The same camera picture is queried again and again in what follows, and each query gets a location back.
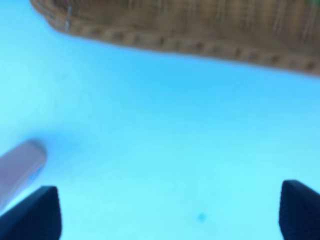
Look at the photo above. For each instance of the pink bottle white cap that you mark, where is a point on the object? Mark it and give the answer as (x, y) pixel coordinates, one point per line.
(19, 167)

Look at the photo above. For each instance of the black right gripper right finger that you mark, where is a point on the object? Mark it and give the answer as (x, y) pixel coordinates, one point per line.
(299, 211)

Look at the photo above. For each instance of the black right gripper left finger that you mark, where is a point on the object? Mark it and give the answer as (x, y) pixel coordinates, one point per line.
(37, 217)

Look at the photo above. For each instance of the light brown wicker basket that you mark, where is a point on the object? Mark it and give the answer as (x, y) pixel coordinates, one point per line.
(282, 34)

